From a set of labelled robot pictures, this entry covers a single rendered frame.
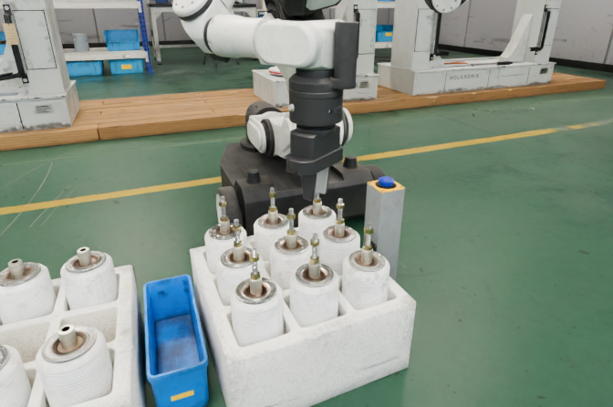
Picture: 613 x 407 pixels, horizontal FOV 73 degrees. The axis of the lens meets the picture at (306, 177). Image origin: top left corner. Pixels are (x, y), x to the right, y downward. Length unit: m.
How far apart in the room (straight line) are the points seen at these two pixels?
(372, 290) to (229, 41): 0.54
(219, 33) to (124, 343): 0.57
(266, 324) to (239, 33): 0.50
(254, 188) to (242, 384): 0.66
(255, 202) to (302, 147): 0.64
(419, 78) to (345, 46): 2.80
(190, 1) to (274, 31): 0.21
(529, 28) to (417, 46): 1.27
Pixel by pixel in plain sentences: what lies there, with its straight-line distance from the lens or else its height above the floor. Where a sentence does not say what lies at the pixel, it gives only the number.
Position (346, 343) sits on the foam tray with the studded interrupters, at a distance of 0.86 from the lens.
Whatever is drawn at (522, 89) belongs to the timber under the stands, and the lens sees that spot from 4.09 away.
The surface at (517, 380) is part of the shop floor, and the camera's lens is 1.07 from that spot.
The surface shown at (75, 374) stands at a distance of 0.76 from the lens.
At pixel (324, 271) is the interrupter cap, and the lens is 0.83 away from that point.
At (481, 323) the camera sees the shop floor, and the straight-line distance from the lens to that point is 1.18.
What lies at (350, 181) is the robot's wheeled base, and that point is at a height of 0.19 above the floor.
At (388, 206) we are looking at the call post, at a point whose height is 0.27.
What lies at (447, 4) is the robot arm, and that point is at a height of 0.74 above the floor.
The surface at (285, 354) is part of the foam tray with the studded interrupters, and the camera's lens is 0.81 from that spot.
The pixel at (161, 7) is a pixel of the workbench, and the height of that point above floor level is 0.71.
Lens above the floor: 0.74
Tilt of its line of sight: 23 degrees down
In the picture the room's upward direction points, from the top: straight up
